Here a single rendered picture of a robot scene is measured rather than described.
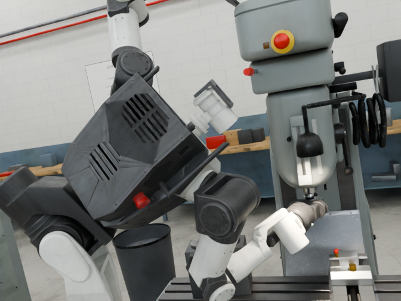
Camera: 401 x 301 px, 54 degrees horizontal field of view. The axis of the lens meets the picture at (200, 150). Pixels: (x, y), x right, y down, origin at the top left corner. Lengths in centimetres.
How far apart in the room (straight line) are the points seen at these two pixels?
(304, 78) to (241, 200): 46
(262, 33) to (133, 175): 53
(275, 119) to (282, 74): 14
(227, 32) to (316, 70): 455
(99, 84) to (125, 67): 545
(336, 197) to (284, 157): 56
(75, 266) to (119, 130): 36
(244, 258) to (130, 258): 205
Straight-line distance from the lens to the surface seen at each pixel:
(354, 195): 176
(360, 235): 177
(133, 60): 104
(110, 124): 88
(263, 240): 113
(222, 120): 99
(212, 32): 574
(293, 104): 122
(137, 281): 319
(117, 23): 119
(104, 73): 643
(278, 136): 125
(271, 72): 119
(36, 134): 734
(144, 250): 305
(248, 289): 152
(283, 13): 110
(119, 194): 85
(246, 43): 112
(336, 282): 140
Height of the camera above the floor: 167
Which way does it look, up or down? 9 degrees down
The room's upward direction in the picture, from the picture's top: 10 degrees counter-clockwise
